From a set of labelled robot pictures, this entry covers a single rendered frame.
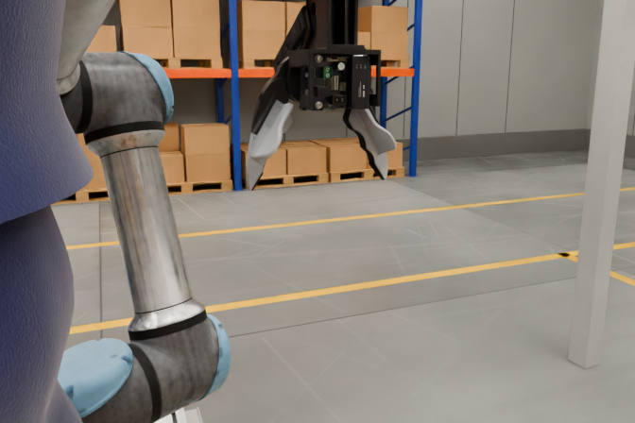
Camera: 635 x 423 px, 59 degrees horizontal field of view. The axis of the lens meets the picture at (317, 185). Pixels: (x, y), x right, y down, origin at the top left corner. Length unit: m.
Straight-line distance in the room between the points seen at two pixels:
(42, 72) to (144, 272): 0.64
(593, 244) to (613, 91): 0.80
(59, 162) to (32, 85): 0.03
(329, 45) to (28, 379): 0.37
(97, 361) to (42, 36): 0.63
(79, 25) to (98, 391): 0.44
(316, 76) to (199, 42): 6.93
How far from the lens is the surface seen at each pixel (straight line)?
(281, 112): 0.55
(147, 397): 0.83
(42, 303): 0.23
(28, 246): 0.23
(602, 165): 3.24
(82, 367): 0.81
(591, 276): 3.38
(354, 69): 0.52
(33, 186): 0.20
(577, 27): 12.27
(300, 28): 0.57
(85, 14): 0.66
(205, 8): 7.48
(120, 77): 0.85
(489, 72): 10.92
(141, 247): 0.84
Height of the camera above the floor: 1.64
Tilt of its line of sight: 12 degrees down
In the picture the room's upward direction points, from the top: straight up
